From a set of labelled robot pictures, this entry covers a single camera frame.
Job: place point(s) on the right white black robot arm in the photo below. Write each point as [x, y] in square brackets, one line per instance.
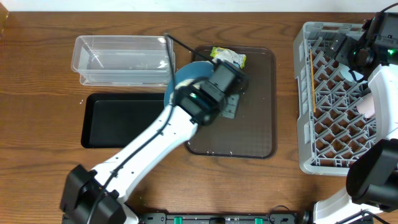
[371, 182]

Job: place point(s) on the light blue bowl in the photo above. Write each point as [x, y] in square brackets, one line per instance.
[344, 70]

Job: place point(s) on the wooden chopstick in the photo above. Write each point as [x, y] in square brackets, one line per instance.
[312, 82]

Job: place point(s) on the black plastic tray bin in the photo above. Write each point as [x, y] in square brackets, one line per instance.
[113, 120]

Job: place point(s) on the pink plastic cup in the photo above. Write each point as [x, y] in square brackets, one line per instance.
[366, 106]

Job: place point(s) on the grey dishwasher rack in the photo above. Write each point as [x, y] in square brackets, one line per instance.
[336, 135]

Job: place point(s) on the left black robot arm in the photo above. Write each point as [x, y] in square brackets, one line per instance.
[99, 195]

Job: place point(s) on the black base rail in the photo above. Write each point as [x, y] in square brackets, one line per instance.
[276, 218]

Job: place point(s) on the clear plastic container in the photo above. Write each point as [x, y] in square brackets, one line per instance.
[122, 60]

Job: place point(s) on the dark blue plate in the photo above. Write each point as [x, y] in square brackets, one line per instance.
[190, 71]

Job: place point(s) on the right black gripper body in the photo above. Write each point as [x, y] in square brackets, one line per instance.
[349, 55]

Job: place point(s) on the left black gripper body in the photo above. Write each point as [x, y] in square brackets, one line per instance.
[236, 76]

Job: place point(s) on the pile of white rice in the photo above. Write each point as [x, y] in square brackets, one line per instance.
[183, 84]

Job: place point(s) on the dark brown serving tray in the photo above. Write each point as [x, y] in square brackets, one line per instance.
[252, 133]

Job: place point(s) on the yellow green snack wrapper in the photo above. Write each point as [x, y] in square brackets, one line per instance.
[228, 55]

